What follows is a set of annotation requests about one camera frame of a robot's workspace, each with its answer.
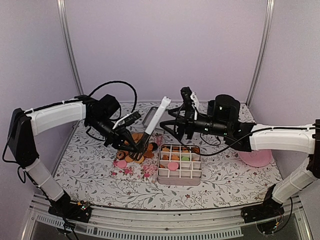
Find orange leaf cookie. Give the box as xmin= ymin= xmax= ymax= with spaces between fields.
xmin=161 ymin=147 xmax=170 ymax=152

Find silver white tongs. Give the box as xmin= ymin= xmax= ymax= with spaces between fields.
xmin=129 ymin=96 xmax=171 ymax=161

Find front aluminium rail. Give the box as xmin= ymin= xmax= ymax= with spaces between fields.
xmin=21 ymin=194 xmax=313 ymax=240

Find silver tin lid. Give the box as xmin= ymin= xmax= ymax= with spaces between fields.
xmin=142 ymin=106 xmax=158 ymax=127

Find floral rectangular tray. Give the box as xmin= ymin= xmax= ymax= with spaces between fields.
xmin=109 ymin=132 xmax=164 ymax=181

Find pink sandwich cookie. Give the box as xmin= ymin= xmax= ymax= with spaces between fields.
xmin=117 ymin=160 xmax=128 ymax=169
xmin=167 ymin=161 xmax=179 ymax=171

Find aluminium frame post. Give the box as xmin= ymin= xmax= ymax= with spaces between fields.
xmin=56 ymin=0 xmax=84 ymax=95
xmin=245 ymin=0 xmax=275 ymax=108

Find green sandwich cookie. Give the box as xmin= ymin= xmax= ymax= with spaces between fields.
xmin=181 ymin=156 xmax=190 ymax=162

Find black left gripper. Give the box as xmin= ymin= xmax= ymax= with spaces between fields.
xmin=87 ymin=115 xmax=139 ymax=153

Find pink divided cookie tin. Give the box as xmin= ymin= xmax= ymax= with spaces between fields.
xmin=157 ymin=144 xmax=203 ymax=187

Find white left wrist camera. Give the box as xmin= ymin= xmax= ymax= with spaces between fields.
xmin=112 ymin=111 xmax=141 ymax=130

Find pink plate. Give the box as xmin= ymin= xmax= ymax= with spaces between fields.
xmin=238 ymin=150 xmax=273 ymax=168

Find right aluminium frame post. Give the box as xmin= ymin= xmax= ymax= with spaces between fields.
xmin=245 ymin=0 xmax=275 ymax=108

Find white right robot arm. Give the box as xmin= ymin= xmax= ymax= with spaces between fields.
xmin=159 ymin=93 xmax=320 ymax=218

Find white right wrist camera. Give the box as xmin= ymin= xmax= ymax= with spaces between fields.
xmin=180 ymin=86 xmax=199 ymax=121

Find left aluminium frame post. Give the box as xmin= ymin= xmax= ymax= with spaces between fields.
xmin=56 ymin=0 xmax=84 ymax=95

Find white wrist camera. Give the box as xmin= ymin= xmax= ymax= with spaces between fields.
xmin=180 ymin=86 xmax=199 ymax=121
xmin=112 ymin=111 xmax=141 ymax=130

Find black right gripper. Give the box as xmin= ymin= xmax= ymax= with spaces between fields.
xmin=159 ymin=105 xmax=230 ymax=142

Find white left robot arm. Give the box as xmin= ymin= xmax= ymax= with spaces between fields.
xmin=4 ymin=94 xmax=141 ymax=217

